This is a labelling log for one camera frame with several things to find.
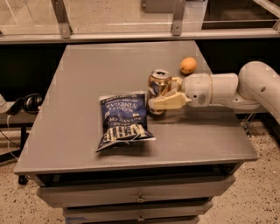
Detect blue chip bag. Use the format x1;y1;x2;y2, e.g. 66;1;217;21
97;91;156;151

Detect white cable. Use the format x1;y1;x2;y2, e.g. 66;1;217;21
5;114;19;160

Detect left metal bracket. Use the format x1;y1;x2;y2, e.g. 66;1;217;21
51;0;73;39

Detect grey drawer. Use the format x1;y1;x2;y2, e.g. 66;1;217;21
64;201;213;224
37;175;235;207

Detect orange fruit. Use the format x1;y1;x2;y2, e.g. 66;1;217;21
180;57;197;74

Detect upper grey drawer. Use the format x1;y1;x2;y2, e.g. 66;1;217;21
37;175;235;207

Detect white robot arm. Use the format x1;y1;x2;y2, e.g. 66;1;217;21
147;61;280;123

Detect lower grey drawer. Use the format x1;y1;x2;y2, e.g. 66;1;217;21
64;201;213;224

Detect orange soda can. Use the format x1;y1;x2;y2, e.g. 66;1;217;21
146;69;172;115

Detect metal bracket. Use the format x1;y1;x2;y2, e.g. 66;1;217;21
171;0;186;36
51;0;73;39

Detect black headphones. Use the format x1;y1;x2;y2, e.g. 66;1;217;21
7;94;43;116

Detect grey drawer cabinet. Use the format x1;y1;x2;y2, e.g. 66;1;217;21
15;41;257;224

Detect right metal bracket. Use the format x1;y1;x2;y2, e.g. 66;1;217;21
171;0;186;36

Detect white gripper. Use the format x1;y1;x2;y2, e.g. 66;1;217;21
148;73;212;110

